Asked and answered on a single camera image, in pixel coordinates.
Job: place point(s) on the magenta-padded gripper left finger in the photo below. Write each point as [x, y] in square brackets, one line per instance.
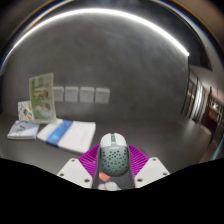
[75, 171]

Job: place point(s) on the green and white computer mouse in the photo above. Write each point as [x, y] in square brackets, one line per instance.
[114, 156]

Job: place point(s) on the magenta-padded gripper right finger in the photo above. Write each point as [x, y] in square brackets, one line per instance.
[151, 171]

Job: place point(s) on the grey striped book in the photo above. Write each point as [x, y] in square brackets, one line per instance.
[22, 130]

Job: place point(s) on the green menu sign stand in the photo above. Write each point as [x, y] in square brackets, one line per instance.
[42, 96]

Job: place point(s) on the white cartoon sticker card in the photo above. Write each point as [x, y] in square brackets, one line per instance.
[25, 110]

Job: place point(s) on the white ceiling light strip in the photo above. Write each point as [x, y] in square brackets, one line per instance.
[100, 10]

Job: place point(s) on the white book with blue band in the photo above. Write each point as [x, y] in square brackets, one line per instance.
[71, 135]

